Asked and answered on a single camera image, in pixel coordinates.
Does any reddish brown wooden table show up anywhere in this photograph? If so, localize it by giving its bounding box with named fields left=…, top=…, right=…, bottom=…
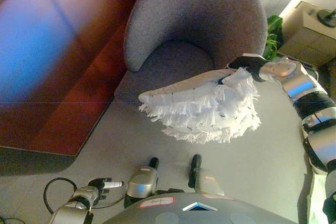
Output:
left=0, top=0, right=143, bottom=176

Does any silver robot leg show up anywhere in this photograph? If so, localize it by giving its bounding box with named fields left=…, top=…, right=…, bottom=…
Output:
left=187, top=154, right=225, bottom=197
left=125, top=157, right=160, bottom=200

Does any silver left robot leg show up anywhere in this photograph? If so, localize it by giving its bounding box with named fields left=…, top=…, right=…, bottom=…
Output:
left=125, top=157, right=160, bottom=200

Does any green potted plant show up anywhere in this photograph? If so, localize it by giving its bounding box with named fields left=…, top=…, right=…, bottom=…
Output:
left=262, top=15, right=285, bottom=62

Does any grey fabric armchair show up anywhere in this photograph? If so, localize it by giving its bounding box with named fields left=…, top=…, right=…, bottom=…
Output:
left=114, top=0, right=269, bottom=104

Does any bed with white duvet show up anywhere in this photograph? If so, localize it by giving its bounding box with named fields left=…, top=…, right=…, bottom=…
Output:
left=307, top=170, right=329, bottom=224

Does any light wooden nightstand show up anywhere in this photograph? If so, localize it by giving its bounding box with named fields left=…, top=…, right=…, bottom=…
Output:
left=277, top=0, right=336, bottom=67

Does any dark lamp base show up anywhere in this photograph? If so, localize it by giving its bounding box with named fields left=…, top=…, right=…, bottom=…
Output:
left=316, top=8, right=336, bottom=28

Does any grey robot torso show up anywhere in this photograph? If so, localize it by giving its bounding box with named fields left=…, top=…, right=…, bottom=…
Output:
left=102, top=188, right=300, bottom=224

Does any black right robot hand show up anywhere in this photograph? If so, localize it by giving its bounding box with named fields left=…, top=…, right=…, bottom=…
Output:
left=225, top=52, right=267, bottom=86

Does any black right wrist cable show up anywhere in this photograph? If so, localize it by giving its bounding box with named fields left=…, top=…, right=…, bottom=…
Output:
left=301, top=62, right=320, bottom=82

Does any silver right robot leg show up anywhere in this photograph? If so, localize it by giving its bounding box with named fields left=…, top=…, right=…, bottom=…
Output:
left=187, top=154, right=225, bottom=197

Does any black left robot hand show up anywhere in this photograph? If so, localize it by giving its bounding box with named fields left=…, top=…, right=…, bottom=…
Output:
left=88, top=177, right=124, bottom=205

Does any white fringed pillow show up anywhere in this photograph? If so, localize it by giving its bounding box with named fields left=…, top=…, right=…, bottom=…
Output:
left=138, top=67, right=262, bottom=145

